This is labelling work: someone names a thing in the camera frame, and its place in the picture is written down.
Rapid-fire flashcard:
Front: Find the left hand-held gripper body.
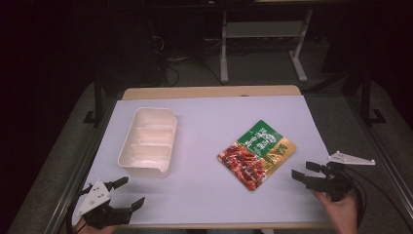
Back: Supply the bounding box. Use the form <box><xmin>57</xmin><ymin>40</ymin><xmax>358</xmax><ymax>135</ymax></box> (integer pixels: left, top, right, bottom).
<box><xmin>75</xmin><ymin>179</ymin><xmax>132</xmax><ymax>229</ymax></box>

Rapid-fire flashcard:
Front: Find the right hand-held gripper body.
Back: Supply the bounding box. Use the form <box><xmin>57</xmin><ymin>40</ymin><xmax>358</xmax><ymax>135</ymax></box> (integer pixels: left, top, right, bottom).
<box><xmin>311</xmin><ymin>150</ymin><xmax>377</xmax><ymax>203</ymax></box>

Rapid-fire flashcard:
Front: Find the cream divided plastic container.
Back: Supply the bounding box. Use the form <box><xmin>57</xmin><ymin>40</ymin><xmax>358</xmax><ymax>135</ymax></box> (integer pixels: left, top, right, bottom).
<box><xmin>117</xmin><ymin>106</ymin><xmax>179</xmax><ymax>179</ymax></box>

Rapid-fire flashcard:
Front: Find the green and red food packet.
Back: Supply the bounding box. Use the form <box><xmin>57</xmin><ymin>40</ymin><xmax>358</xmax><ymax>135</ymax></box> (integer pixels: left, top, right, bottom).
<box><xmin>216</xmin><ymin>119</ymin><xmax>298</xmax><ymax>192</ymax></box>

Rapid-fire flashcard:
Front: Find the person's left hand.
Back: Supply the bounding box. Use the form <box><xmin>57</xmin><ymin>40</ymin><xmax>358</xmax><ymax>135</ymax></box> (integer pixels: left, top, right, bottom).
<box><xmin>74</xmin><ymin>217</ymin><xmax>120</xmax><ymax>234</ymax></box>

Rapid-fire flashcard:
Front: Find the person's right hand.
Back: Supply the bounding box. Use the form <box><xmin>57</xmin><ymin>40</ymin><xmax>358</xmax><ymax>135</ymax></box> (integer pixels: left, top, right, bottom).
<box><xmin>311</xmin><ymin>190</ymin><xmax>358</xmax><ymax>234</ymax></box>

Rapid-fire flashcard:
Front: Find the white table mat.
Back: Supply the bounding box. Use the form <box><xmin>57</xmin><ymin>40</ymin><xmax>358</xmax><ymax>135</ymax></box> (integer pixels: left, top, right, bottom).
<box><xmin>71</xmin><ymin>95</ymin><xmax>329</xmax><ymax>226</ymax></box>

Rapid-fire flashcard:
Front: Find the black metal stand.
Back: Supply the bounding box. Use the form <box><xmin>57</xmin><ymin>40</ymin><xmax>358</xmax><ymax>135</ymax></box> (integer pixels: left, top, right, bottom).
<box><xmin>343</xmin><ymin>64</ymin><xmax>388</xmax><ymax>127</ymax></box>
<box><xmin>82</xmin><ymin>73</ymin><xmax>107</xmax><ymax>127</ymax></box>

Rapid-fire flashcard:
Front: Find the white metal stand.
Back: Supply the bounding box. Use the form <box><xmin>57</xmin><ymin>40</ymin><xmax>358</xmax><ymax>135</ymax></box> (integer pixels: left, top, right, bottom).
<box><xmin>219</xmin><ymin>7</ymin><xmax>316</xmax><ymax>85</ymax></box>

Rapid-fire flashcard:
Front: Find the metal frame rail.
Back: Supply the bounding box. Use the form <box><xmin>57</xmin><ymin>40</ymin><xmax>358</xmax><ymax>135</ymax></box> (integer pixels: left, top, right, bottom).
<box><xmin>344</xmin><ymin>93</ymin><xmax>413</xmax><ymax>216</ymax></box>
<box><xmin>43</xmin><ymin>97</ymin><xmax>115</xmax><ymax>234</ymax></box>

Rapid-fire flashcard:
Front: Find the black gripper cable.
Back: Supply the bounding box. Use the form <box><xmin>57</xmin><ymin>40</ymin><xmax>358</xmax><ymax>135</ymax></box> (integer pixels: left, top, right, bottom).
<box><xmin>65</xmin><ymin>186</ymin><xmax>95</xmax><ymax>234</ymax></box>
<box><xmin>340</xmin><ymin>166</ymin><xmax>413</xmax><ymax>230</ymax></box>

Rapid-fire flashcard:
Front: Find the tangle of black floor cables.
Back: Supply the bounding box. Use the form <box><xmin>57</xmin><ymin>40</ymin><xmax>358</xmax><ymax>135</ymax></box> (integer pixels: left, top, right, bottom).
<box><xmin>149</xmin><ymin>33</ymin><xmax>225</xmax><ymax>88</ymax></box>

